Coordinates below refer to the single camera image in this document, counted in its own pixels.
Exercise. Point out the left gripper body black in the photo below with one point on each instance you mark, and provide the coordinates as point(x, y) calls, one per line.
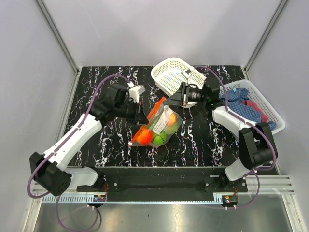
point(137, 110)

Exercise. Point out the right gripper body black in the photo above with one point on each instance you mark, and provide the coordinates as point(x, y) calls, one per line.
point(186, 94)

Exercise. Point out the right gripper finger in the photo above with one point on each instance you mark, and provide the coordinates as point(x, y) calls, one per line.
point(170, 102)
point(176, 95)

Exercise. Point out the clear zip top bag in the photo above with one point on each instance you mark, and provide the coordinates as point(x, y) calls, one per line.
point(162, 112)

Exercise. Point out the fake peach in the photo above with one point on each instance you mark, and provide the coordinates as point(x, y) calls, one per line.
point(172, 119)

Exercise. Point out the fake red tomato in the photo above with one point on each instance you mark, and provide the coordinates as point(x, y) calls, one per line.
point(145, 137)

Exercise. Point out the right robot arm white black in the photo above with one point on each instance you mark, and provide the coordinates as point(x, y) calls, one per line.
point(257, 150)

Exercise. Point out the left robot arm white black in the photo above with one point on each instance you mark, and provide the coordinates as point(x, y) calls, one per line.
point(50, 169)

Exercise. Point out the fake green apple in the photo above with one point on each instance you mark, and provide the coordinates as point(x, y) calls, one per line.
point(159, 139)

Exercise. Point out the fake watermelon slice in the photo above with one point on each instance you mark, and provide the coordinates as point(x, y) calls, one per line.
point(169, 130)

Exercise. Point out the white perforated basket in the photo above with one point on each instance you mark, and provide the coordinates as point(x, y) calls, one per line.
point(167, 76)

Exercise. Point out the blue patterned cloth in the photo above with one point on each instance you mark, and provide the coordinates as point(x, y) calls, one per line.
point(235, 97)

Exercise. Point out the white laundry basket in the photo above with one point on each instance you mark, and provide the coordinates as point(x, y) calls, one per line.
point(256, 96)

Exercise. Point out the red cloth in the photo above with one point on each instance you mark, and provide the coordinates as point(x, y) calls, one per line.
point(253, 105)

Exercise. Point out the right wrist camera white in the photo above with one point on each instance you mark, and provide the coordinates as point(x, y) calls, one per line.
point(188, 74)

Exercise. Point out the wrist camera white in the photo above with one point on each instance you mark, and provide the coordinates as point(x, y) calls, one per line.
point(135, 91)
point(188, 74)

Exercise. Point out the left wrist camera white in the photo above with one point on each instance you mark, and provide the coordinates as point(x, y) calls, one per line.
point(135, 91)

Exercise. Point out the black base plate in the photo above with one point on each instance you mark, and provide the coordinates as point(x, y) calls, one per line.
point(163, 184)

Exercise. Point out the aluminium frame rail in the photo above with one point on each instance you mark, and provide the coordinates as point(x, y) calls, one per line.
point(264, 185)

